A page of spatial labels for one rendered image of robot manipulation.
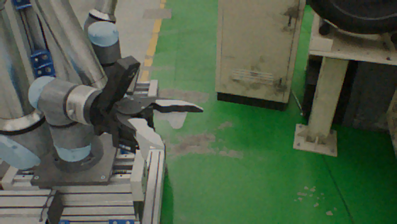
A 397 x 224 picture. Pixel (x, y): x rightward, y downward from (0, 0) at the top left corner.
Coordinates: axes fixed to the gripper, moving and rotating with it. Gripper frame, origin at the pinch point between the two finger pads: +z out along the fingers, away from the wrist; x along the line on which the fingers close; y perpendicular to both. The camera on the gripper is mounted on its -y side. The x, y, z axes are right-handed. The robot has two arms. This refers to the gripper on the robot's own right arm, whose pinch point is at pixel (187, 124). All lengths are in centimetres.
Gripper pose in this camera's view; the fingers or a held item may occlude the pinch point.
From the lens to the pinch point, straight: 58.5
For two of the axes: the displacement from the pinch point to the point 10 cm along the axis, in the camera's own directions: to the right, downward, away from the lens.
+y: -0.6, 8.9, 4.6
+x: -4.2, 4.0, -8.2
